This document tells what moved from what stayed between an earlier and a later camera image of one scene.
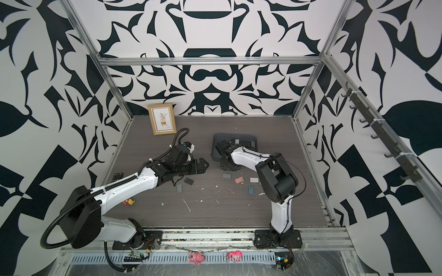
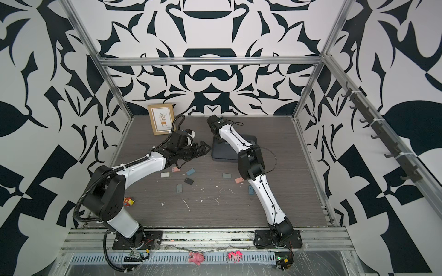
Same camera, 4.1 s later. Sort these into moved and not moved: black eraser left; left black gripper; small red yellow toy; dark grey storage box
Moved: left black gripper
Not moved: black eraser left; dark grey storage box; small red yellow toy
